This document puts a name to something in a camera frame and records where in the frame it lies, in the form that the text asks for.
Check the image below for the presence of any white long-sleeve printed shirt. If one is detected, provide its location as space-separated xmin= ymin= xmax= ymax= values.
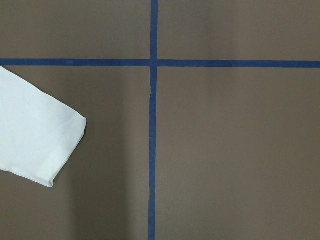
xmin=0 ymin=67 xmax=87 ymax=188

